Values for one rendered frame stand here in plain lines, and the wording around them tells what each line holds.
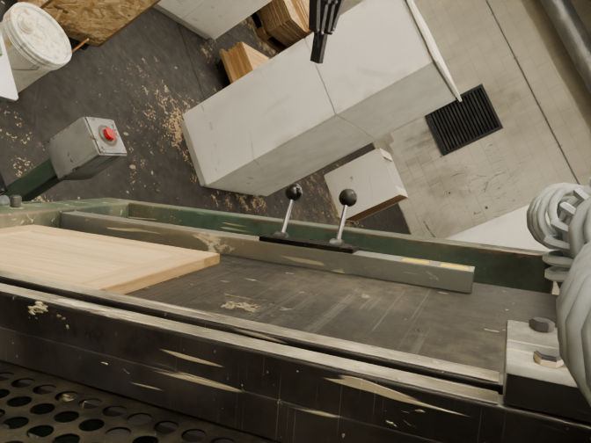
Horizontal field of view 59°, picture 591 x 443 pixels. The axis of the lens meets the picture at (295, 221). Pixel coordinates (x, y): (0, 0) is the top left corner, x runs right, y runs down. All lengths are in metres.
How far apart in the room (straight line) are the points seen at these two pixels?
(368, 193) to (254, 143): 2.66
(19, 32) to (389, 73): 1.92
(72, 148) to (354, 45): 2.16
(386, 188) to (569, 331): 5.72
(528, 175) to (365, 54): 5.92
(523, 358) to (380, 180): 5.58
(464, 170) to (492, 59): 1.81
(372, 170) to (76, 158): 4.65
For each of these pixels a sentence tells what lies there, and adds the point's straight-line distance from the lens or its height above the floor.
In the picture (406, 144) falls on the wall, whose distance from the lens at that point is 9.27.
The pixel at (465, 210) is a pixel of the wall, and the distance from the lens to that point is 8.95.
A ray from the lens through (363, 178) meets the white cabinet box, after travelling 5.98.
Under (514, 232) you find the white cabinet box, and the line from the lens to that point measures 4.46.
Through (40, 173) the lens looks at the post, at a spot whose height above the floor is 0.68.
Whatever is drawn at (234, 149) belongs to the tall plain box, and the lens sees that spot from 3.58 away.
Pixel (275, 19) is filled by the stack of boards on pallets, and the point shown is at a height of 0.28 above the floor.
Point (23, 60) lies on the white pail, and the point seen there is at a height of 0.29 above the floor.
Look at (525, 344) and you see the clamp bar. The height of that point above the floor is 1.81.
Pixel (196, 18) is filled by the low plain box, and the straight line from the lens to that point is 4.81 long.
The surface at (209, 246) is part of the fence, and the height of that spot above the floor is 1.25.
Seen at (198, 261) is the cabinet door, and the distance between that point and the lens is 0.97.
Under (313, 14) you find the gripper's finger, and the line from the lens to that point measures 1.30.
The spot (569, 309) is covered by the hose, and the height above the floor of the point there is 1.85.
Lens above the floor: 1.85
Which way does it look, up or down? 22 degrees down
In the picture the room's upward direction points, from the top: 65 degrees clockwise
